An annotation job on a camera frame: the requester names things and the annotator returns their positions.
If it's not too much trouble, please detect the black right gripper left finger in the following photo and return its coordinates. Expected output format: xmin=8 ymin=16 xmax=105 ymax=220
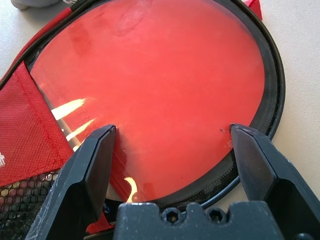
xmin=24 ymin=124 xmax=118 ymax=240

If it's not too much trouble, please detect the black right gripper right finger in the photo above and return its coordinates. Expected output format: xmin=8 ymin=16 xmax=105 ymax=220
xmin=229 ymin=123 xmax=320 ymax=240

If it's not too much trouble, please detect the red black paddle case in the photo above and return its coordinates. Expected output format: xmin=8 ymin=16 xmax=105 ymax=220
xmin=0 ymin=0 xmax=286 ymax=240

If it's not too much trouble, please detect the red ping-pong paddle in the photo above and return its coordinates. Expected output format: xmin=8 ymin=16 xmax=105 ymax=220
xmin=29 ymin=0 xmax=266 ymax=202

